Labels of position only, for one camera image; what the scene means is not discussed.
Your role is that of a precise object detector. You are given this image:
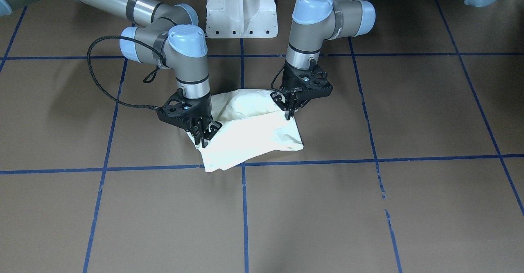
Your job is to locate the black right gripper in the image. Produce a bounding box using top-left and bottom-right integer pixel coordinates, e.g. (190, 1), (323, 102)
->
(158, 88), (222, 148)

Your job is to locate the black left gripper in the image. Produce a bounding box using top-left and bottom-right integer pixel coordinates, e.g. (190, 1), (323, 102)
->
(271, 62), (333, 120)

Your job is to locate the cream long-sleeve cat shirt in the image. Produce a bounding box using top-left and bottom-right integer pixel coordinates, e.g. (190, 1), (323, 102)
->
(198, 89), (303, 172)

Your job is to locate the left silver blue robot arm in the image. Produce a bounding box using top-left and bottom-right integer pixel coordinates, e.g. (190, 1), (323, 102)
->
(270, 0), (497, 120)

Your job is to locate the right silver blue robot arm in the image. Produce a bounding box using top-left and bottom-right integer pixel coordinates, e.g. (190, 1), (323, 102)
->
(1, 0), (221, 147)

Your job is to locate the brown paper table cover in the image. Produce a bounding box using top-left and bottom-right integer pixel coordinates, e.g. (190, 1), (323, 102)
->
(0, 0), (524, 273)

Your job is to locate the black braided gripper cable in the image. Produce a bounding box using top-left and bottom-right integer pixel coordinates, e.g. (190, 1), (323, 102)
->
(87, 36), (164, 111)

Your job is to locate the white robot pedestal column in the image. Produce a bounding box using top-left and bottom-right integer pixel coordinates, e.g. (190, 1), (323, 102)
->
(206, 0), (278, 39)

